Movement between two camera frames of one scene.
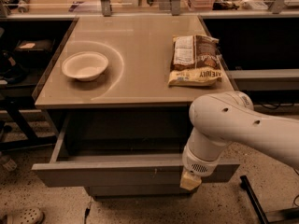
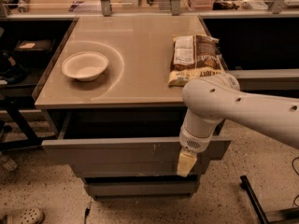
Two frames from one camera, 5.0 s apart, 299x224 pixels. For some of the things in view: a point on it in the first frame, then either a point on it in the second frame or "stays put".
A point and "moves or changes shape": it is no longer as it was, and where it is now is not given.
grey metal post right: x=176 y=0 stays put
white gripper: x=199 y=164 -> x=193 y=141
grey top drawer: x=123 y=150 moves or changes shape
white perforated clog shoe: x=23 y=216 stays put
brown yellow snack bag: x=195 y=61 stays put
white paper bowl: x=85 y=65 stays put
